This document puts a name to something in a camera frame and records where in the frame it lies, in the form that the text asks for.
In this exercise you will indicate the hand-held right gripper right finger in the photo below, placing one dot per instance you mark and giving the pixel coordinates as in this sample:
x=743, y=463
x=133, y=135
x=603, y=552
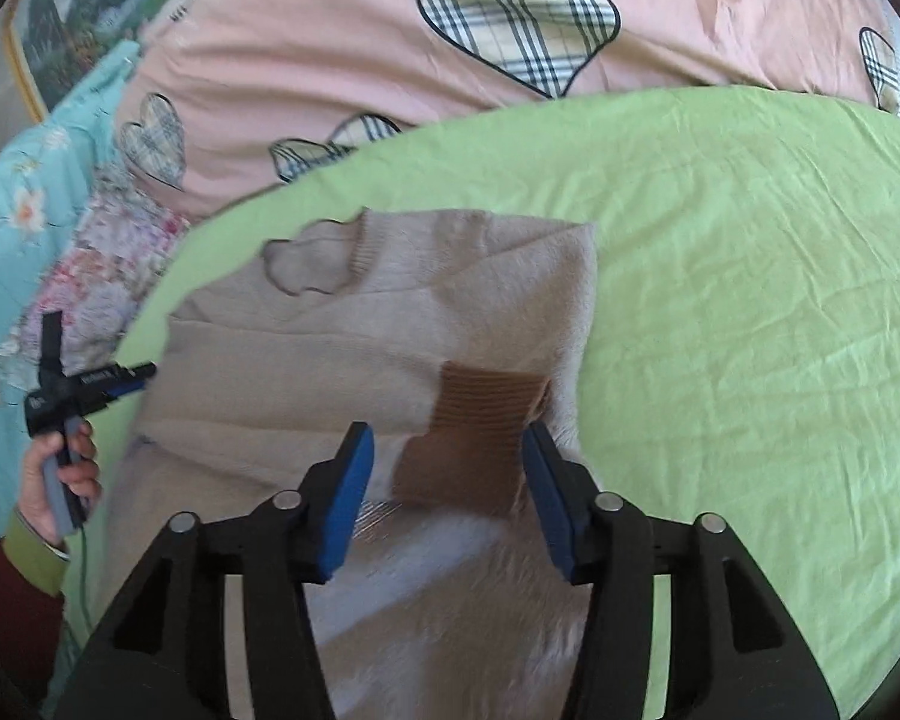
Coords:
x=551, y=502

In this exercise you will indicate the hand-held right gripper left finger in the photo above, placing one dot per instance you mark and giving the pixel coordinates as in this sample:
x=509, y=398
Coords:
x=349, y=510

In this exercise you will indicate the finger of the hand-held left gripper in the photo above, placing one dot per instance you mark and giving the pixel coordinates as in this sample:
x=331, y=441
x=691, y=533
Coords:
x=126, y=379

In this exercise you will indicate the beige-grey knit sweater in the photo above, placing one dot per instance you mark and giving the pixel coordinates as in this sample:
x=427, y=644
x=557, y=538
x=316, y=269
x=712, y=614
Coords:
x=420, y=300

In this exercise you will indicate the person's left forearm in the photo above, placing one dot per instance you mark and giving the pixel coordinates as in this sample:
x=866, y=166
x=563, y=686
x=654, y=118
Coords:
x=15, y=600

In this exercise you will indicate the person's left hand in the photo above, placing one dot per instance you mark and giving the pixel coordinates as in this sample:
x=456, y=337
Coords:
x=75, y=476

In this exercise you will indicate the floral ruffled pillow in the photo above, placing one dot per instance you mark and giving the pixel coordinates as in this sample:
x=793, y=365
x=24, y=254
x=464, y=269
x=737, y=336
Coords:
x=105, y=277

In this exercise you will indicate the teal floral quilt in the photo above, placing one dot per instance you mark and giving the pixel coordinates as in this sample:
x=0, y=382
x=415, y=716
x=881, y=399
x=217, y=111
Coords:
x=7, y=240

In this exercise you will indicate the green bed sheet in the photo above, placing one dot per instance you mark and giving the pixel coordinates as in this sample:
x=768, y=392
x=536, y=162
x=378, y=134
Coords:
x=720, y=300

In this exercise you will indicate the gold-framed landscape painting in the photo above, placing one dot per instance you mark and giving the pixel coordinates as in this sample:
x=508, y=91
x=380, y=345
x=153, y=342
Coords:
x=82, y=7

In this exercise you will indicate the pink heart-print duvet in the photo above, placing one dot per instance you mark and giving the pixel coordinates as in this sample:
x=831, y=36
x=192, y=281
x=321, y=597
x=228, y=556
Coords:
x=330, y=52

